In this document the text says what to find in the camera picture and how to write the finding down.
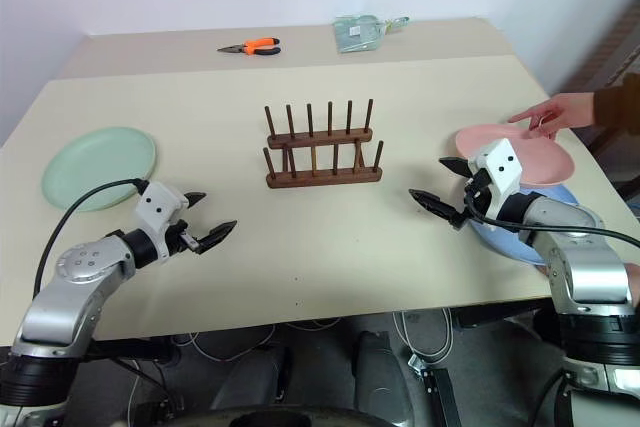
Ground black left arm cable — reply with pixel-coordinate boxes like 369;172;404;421
32;178;151;296

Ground orange handled pliers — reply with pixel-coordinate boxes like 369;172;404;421
216;36;282;57

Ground clear bag with green cloth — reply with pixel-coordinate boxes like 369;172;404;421
333;15;384;54

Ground person's bare hand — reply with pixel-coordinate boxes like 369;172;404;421
507;92;599;141
625;262;640;308

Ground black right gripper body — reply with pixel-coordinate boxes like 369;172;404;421
457;169;494;228

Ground white cable loop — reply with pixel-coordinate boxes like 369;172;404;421
392;309;454;363

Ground black metal bracket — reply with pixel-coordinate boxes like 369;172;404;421
408;354;464;427

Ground pale green plate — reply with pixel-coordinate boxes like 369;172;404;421
41;126;160;212

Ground pink red plate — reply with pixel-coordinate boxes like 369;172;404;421
454;122;575;187

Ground wooden dish rack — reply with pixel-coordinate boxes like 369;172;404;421
262;98;386;190

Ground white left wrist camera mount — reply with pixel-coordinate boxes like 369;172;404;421
134;181;190;266

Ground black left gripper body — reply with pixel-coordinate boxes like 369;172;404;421
166;220;201;256

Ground white cable tangle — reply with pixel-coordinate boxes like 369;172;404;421
172;317;342;364

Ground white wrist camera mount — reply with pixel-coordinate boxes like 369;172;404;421
468;139;524;221
134;181;190;266

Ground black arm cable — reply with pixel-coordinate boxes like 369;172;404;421
464;194;640;249
32;178;151;296

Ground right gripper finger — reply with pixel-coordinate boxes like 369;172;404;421
408;188;464;228
438;156;474;178

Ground dark grey rounded shape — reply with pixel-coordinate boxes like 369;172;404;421
352;330;417;418

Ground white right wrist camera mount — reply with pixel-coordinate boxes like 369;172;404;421
468;139;524;221

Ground small green packaged tool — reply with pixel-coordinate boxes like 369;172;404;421
378;15;412;32

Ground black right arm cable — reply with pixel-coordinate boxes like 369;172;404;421
464;194;640;249

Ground light blue plate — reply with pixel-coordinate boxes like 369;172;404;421
469;181;581;266

